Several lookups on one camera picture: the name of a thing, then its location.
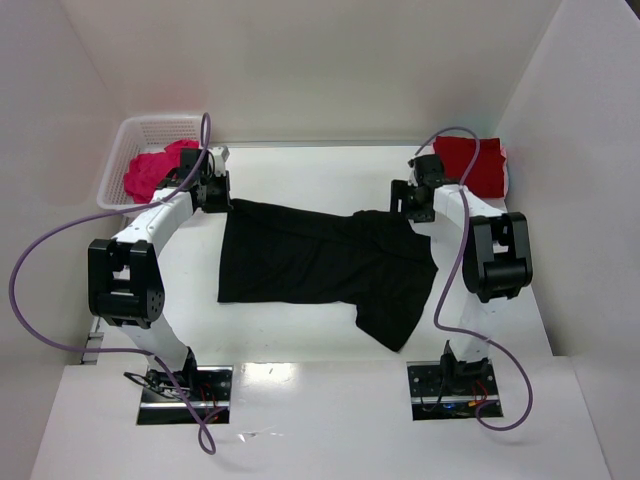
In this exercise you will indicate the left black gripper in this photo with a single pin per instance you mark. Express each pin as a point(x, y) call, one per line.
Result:
point(218, 198)

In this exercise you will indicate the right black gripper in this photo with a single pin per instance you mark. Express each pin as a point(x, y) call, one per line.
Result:
point(405, 200)

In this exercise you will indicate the black t shirt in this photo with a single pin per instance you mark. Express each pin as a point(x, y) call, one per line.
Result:
point(371, 260)

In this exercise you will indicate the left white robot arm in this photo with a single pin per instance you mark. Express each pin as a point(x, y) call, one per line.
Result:
point(125, 286)

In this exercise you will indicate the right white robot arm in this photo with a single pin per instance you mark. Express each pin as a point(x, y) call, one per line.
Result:
point(494, 260)

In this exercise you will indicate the magenta t shirt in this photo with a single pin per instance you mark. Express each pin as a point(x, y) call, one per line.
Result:
point(147, 170)

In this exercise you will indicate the folded red t shirt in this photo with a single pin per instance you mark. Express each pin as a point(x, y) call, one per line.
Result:
point(486, 177)

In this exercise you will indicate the white plastic basket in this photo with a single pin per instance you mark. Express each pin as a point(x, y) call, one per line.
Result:
point(145, 149)

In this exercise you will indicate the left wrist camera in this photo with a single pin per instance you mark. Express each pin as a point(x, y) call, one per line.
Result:
point(217, 158)

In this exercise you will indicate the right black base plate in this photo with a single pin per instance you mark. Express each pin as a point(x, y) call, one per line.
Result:
point(435, 398)

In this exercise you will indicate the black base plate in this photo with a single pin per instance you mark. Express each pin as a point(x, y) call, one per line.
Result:
point(161, 404)
point(435, 398)

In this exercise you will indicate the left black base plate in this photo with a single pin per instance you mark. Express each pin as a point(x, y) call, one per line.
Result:
point(161, 404)

